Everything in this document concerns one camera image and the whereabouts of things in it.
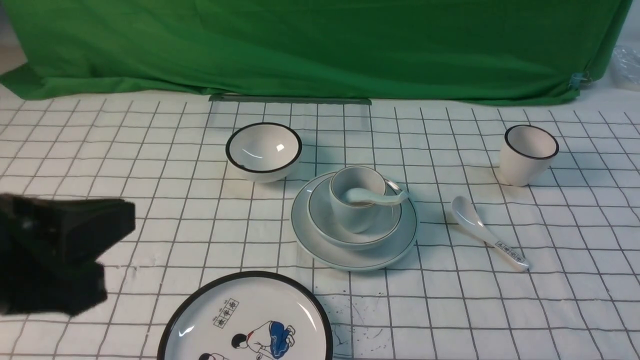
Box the white grid tablecloth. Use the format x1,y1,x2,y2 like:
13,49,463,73
0,96,640,360

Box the plain white ceramic spoon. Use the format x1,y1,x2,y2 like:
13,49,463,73
342,187,409,207

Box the black-rimmed illustrated plate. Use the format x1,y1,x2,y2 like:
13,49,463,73
156,270,334,360

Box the clear plastic wrap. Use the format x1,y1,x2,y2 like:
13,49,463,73
610,45,640,92

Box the green backdrop cloth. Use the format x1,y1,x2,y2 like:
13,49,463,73
1,0,632,106

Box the black foam left gripper finger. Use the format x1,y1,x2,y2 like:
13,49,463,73
0,250,108,317
1,194,137,264

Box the metal binder clip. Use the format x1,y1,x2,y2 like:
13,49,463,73
567,71,594,90

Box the white spoon with label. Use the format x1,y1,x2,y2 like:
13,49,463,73
450,196,530,272

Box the pale green rimmed cup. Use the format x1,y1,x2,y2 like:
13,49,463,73
329,166,387,234

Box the pale green shallow bowl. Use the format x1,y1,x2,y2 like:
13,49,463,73
306,178,402,251

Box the pale green flat plate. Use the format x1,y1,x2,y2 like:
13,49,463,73
290,172,419,272

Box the black-rimmed white cup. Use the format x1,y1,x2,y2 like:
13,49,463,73
498,124,560,187

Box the black-rimmed white bowl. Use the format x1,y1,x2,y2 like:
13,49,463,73
225,121,303,183

